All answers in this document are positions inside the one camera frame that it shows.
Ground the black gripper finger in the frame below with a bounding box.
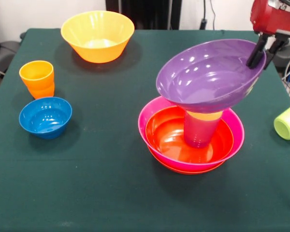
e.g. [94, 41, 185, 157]
[264, 37, 290, 71]
[245, 33, 267, 70]

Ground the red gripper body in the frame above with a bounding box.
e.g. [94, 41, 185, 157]
[249, 0, 290, 41]

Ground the purple plastic bowl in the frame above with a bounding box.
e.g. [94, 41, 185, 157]
[156, 38, 267, 114]

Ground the large pink plastic bowl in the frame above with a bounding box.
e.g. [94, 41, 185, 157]
[137, 96, 246, 173]

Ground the yellow plastic cup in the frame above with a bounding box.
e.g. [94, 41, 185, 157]
[188, 110, 223, 121]

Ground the purple plastic cup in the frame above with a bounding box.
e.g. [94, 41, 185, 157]
[183, 112, 222, 149]

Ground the red plastic bowl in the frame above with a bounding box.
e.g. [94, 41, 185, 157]
[147, 146, 226, 175]
[145, 106, 234, 164]

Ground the large orange plastic bowl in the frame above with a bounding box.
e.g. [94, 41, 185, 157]
[60, 10, 135, 64]

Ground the lime green plastic cup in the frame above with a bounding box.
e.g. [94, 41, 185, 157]
[274, 101, 290, 141]

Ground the dark green table cloth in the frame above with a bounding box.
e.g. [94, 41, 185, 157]
[0, 28, 290, 232]

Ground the orange plastic cup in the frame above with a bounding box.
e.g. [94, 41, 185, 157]
[18, 60, 55, 90]
[26, 81, 55, 100]

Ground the small blue plastic bowl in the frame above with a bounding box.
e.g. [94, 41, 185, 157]
[18, 96, 73, 140]

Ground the black hanging cable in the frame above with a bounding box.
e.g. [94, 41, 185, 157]
[199, 0, 217, 31]

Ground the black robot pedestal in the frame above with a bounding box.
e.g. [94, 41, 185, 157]
[105, 0, 182, 31]

